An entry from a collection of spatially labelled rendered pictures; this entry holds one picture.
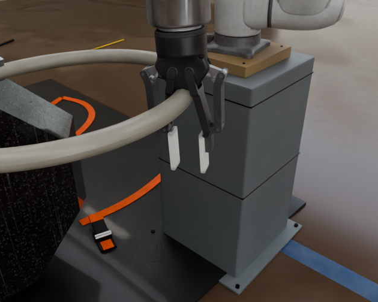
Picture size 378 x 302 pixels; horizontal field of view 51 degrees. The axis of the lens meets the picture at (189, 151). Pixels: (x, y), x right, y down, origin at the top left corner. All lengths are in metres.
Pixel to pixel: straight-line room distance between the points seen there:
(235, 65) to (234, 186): 0.40
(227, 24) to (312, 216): 1.05
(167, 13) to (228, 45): 0.80
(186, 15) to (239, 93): 0.67
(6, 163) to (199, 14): 0.31
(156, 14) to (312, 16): 0.79
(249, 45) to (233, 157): 0.37
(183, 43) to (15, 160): 0.26
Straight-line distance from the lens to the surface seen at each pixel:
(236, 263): 1.59
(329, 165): 2.40
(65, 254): 1.78
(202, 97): 0.62
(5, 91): 1.29
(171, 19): 0.55
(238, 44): 1.34
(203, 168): 0.66
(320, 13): 1.29
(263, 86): 1.22
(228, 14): 1.32
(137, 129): 0.52
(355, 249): 1.89
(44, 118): 1.35
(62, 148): 0.50
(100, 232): 1.80
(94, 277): 1.67
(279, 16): 1.30
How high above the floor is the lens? 1.24
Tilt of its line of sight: 31 degrees down
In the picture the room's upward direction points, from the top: straight up
